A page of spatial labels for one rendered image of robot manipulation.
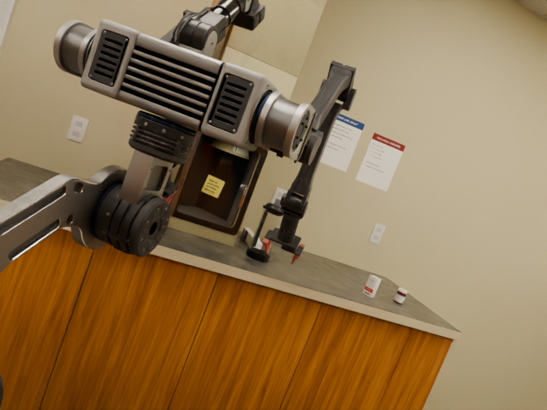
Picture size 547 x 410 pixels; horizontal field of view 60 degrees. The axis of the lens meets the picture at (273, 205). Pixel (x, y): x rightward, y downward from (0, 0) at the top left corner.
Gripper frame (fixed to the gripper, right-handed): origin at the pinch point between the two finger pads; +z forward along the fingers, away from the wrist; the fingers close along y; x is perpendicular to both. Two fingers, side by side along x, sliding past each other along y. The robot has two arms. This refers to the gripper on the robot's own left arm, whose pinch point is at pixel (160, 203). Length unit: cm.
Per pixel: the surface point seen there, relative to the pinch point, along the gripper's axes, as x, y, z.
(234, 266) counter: 3.0, -35.1, 10.8
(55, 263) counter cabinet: 36.4, 16.9, 11.7
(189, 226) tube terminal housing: -13.0, -6.2, 17.3
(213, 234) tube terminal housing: -17.7, -15.7, 20.3
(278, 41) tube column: -60, -12, -53
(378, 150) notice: -117, -62, 5
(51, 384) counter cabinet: 54, 6, 53
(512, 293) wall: -148, -173, 82
